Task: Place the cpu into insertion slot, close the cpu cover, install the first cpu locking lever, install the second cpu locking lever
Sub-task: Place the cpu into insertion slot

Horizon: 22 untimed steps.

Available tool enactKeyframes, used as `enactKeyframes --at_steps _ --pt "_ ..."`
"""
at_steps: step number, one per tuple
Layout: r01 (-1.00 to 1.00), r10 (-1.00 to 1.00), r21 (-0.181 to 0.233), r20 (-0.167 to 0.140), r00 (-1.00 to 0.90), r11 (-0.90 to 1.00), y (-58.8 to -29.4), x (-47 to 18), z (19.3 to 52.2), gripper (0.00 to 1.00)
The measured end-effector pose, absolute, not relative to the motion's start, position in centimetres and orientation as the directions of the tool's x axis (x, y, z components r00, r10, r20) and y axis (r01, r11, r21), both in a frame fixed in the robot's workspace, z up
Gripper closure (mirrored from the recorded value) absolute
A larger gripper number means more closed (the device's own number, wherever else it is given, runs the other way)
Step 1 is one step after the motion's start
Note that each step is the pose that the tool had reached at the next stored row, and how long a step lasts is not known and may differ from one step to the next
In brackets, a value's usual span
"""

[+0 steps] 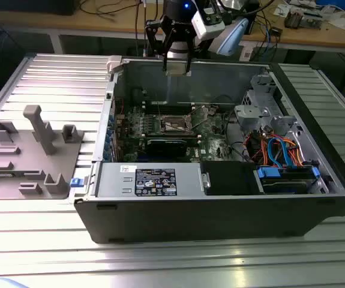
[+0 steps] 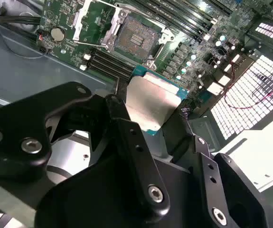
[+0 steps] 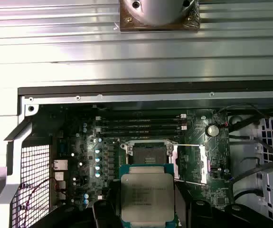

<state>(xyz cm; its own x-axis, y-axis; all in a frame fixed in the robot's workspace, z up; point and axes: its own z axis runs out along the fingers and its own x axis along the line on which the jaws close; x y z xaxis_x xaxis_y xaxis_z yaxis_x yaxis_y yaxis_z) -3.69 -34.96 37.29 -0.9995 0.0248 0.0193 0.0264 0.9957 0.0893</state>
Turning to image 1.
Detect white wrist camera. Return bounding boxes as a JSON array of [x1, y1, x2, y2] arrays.
[[191, 7, 226, 40]]

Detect black drive bay unit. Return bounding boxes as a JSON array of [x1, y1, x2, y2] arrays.
[[200, 161, 265, 196]]

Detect black graphics card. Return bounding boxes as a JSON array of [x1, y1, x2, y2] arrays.
[[146, 138, 188, 158]]

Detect metal socket cover frame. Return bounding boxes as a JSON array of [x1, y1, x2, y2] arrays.
[[186, 105, 218, 124]]

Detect grey power supply box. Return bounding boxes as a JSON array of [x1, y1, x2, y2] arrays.
[[95, 161, 205, 199]]

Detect pale blue teach pendant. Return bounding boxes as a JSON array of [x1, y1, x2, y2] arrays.
[[215, 17, 250, 57]]

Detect orange wire bundle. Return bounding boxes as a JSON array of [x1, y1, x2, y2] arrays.
[[250, 136, 305, 167]]

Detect wooden desk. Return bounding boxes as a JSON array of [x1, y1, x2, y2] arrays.
[[0, 0, 345, 53]]

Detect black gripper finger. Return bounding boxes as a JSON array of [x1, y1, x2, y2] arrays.
[[144, 17, 173, 72], [172, 25, 196, 75]]

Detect beige case latch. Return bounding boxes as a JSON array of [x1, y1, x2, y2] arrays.
[[106, 56, 124, 74]]

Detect metal fin cooler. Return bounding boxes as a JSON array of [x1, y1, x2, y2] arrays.
[[284, 7, 304, 29]]

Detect black tower box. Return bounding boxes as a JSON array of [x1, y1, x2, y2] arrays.
[[244, 0, 260, 34]]

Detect hard disk in blue carrier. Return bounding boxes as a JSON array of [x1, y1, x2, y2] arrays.
[[254, 166, 320, 195]]

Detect CPU chip with silver top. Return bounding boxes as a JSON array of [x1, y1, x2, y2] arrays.
[[165, 67, 191, 76]]

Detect thick black cable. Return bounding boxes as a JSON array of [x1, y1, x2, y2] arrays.
[[223, 110, 251, 163]]

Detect CPU socket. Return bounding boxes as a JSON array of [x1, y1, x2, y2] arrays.
[[159, 115, 194, 136]]

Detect black power supply label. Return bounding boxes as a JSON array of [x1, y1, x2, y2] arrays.
[[134, 167, 176, 197]]

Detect silver metal drive cage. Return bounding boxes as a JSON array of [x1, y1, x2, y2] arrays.
[[234, 74, 299, 142]]

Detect grey plastic parts rack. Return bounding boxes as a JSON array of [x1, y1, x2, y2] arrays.
[[0, 104, 85, 200]]

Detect black PC case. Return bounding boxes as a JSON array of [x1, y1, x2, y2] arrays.
[[73, 55, 345, 245]]

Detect green motherboard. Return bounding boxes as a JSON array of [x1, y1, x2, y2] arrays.
[[115, 103, 239, 163]]

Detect large black device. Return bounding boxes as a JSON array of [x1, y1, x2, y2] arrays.
[[0, 0, 77, 16]]

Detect white papers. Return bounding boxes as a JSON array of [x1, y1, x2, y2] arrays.
[[325, 15, 345, 31]]

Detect blue flat data cable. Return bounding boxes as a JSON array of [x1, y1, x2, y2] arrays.
[[266, 136, 290, 169]]

